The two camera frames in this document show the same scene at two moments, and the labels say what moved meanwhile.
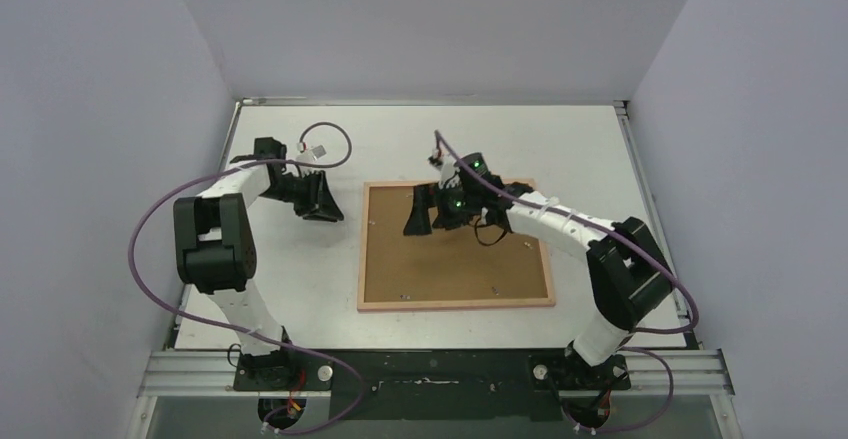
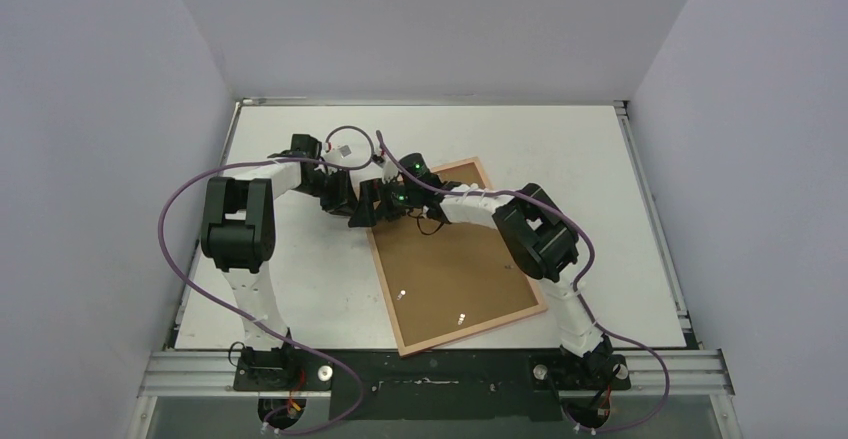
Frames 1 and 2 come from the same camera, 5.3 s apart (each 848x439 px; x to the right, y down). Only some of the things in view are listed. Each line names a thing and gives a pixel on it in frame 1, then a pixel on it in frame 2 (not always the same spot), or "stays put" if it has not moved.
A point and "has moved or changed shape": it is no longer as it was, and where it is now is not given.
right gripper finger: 424,197 → 364,213
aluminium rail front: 214,374 stays put
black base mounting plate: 430,384 stays put
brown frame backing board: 467,262 has moved or changed shape
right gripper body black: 436,204 → 378,201
